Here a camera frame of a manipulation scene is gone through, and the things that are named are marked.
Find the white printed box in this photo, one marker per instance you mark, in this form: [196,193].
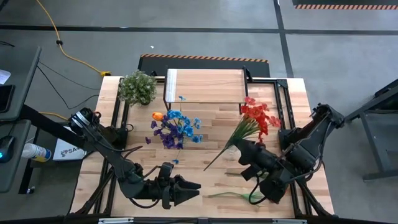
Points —
[66,152]

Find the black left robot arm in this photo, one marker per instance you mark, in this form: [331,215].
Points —
[102,146]

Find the silver metal bracket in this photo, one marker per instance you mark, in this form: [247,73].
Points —
[115,220]
[289,221]

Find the black hazard-striped floor mat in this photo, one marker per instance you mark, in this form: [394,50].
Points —
[202,65]
[342,6]

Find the workbench with grey legs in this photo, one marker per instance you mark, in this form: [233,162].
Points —
[371,143]

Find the blue artificial flower bunch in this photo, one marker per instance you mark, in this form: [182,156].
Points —
[186,129]

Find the purple artificial flower bunch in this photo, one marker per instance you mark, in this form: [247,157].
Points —
[169,140]

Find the white spray bottle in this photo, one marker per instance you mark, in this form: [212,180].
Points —
[35,152]

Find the dark red artificial tulip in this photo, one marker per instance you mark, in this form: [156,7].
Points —
[252,196]

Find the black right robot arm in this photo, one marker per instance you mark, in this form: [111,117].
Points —
[311,140]

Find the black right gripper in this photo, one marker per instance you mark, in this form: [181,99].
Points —
[264,161]

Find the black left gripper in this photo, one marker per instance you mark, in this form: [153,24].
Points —
[155,189]

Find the grey side desk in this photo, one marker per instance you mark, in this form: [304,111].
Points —
[21,77]

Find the orange artificial tulip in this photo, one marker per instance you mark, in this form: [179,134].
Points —
[157,116]

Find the clear glass vase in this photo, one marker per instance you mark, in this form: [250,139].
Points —
[230,155]

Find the red artificial flower bunch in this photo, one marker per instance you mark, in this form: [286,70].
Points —
[258,115]

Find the potted green plant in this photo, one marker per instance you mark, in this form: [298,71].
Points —
[136,88]

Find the black phone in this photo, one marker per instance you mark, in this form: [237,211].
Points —
[6,98]

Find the white paper sheet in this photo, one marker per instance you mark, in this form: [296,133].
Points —
[3,76]

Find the wooden shelf with black legs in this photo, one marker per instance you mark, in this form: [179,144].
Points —
[211,85]

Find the grey keyboard tray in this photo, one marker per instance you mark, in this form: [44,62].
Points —
[15,180]

